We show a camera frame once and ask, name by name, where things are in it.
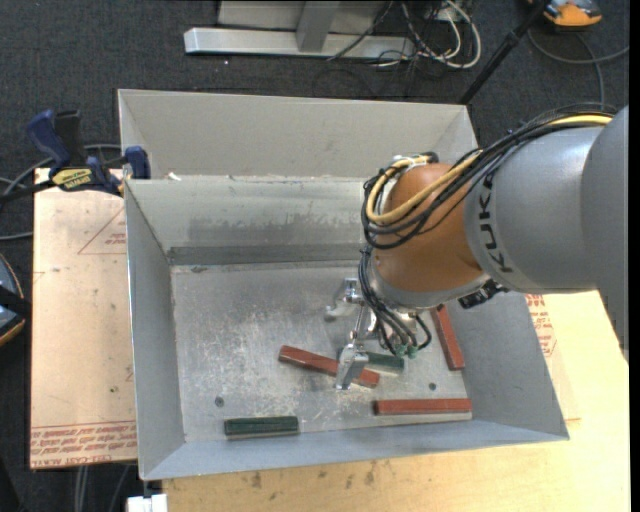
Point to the red-brown flat block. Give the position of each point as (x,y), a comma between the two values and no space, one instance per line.
(448,340)
(422,406)
(307,359)

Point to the grey metal bin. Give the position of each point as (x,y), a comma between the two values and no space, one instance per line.
(240,325)

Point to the dark green flat block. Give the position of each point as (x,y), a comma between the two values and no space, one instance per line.
(261,426)
(386,361)

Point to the brown cardboard board, red print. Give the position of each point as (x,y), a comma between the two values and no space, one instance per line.
(80,310)

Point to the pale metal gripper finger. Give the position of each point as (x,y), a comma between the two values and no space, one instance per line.
(360,364)
(344,372)

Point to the black cylinder on white bracket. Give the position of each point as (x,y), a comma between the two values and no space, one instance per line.
(477,296)

